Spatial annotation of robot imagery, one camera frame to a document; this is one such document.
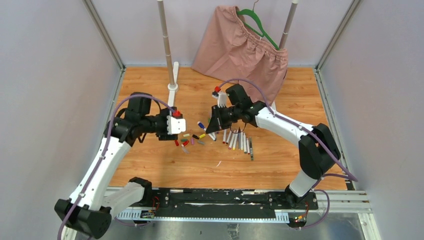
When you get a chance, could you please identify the grey garment rack left pole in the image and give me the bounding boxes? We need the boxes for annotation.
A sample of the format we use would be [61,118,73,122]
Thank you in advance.
[157,0,175,85]

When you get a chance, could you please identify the aluminium frame right post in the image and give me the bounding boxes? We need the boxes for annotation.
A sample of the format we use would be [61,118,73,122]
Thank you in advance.
[315,0,363,72]

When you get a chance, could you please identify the pink shorts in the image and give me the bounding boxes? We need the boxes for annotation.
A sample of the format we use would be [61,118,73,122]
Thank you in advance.
[191,5,289,104]

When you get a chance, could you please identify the white garment rack right foot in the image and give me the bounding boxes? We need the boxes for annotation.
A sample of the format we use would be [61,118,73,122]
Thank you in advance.
[271,101,277,113]

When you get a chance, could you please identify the grey clear-cap pen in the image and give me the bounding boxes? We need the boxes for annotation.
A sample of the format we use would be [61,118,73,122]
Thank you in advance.
[248,136,254,161]

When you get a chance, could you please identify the grey garment rack pole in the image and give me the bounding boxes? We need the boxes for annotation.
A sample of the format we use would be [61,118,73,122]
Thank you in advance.
[157,0,175,85]
[279,0,299,49]

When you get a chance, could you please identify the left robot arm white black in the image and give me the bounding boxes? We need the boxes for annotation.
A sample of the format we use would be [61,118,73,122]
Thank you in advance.
[54,90,186,240]

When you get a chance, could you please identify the purple cap white marker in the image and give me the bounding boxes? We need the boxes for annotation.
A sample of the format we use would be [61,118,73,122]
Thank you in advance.
[228,133,235,150]

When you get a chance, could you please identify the clear pen cap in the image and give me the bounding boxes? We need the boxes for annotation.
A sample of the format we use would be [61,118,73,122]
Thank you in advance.
[181,146,190,154]

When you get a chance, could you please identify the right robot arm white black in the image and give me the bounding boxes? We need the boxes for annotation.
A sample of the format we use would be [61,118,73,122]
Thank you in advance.
[205,84,341,209]

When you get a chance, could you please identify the green clothes hanger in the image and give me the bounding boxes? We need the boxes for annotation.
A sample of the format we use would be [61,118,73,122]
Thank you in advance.
[236,0,280,51]

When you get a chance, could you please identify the aluminium frame left post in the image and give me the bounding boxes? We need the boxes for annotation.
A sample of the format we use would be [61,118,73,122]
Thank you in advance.
[82,0,126,71]

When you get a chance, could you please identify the white garment rack left foot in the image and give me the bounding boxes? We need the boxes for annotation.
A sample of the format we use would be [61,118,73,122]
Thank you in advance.
[167,61,180,107]

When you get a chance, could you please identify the white garment rack foot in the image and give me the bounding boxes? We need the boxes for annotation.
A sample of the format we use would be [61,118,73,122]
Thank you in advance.
[167,61,180,107]
[271,101,277,113]

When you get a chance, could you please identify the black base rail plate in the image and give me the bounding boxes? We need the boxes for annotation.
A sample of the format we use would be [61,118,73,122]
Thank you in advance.
[120,187,319,220]

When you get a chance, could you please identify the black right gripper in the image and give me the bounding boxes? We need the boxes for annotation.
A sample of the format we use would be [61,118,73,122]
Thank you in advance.
[206,104,241,134]

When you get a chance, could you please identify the aluminium frame post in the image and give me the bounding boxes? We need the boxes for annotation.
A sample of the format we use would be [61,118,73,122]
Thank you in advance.
[82,0,126,71]
[315,0,363,72]

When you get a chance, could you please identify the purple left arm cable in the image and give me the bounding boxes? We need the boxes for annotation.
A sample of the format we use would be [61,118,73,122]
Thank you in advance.
[56,94,182,240]

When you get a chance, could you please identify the red cap white marker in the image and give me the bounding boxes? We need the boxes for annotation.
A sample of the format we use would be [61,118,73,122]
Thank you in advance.
[245,137,251,155]

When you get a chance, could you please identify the grey garment rack right pole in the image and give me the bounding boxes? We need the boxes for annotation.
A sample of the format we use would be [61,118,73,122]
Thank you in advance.
[279,0,299,49]

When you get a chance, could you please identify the yellow cap white marker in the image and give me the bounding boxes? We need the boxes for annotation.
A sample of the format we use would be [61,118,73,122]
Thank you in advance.
[232,132,239,150]

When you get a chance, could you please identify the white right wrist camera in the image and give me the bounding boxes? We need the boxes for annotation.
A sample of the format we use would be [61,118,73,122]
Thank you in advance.
[212,91,228,108]

